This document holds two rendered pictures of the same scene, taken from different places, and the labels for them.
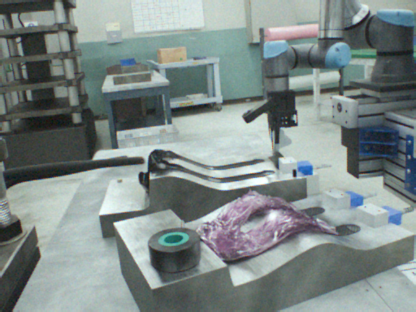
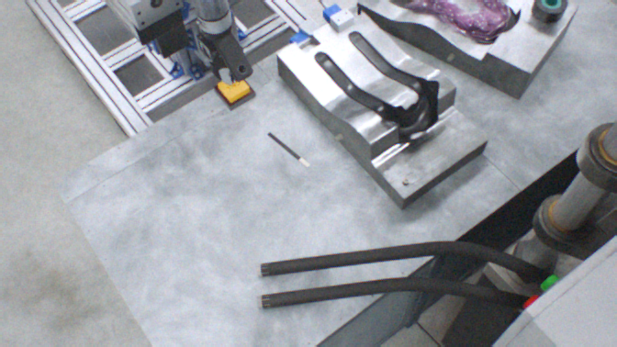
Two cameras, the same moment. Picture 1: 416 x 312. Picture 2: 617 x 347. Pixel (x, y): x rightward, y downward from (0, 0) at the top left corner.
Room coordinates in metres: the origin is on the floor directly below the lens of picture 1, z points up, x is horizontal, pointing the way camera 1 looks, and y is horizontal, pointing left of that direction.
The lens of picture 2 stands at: (1.69, 0.74, 2.14)
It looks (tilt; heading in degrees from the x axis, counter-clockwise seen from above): 61 degrees down; 242
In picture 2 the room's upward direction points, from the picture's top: 4 degrees counter-clockwise
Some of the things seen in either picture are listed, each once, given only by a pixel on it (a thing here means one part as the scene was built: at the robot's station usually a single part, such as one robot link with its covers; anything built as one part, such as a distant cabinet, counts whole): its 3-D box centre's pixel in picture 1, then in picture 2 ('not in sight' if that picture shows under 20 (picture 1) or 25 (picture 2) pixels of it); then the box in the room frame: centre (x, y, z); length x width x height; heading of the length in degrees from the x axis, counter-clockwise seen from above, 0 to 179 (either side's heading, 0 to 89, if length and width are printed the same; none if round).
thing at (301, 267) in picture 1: (262, 241); (462, 11); (0.75, -0.09, 0.86); 0.50 x 0.26 x 0.11; 112
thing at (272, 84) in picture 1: (277, 84); (213, 17); (1.38, -0.24, 1.07); 0.08 x 0.08 x 0.05
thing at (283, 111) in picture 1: (280, 109); (218, 39); (1.38, -0.25, 0.99); 0.09 x 0.08 x 0.12; 95
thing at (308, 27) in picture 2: (299, 178); (297, 44); (1.16, -0.25, 0.83); 0.13 x 0.05 x 0.05; 15
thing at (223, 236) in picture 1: (261, 218); (462, 1); (0.76, -0.09, 0.90); 0.26 x 0.18 x 0.08; 112
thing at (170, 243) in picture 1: (175, 249); (549, 6); (0.61, 0.06, 0.93); 0.08 x 0.08 x 0.04
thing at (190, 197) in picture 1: (199, 181); (378, 96); (1.10, 0.03, 0.87); 0.50 x 0.26 x 0.14; 95
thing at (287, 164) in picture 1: (306, 167); (331, 12); (1.06, -0.25, 0.89); 0.13 x 0.05 x 0.05; 93
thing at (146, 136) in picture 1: (148, 138); not in sight; (4.29, 0.58, 0.28); 0.61 x 0.41 x 0.15; 100
